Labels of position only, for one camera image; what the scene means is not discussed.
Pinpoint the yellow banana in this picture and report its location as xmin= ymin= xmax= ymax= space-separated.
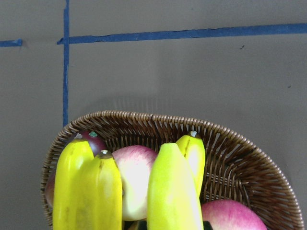
xmin=176 ymin=131 xmax=206 ymax=196
xmin=76 ymin=150 xmax=122 ymax=230
xmin=147 ymin=143 xmax=203 ymax=230
xmin=52 ymin=139 xmax=94 ymax=230

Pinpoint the brown wicker basket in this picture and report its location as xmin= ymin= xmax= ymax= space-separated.
xmin=40 ymin=110 xmax=307 ymax=230

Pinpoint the pink white apple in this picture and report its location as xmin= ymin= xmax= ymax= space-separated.
xmin=112 ymin=145 xmax=157 ymax=221

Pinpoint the red green mango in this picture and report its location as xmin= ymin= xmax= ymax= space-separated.
xmin=45 ymin=130 xmax=106 ymax=207

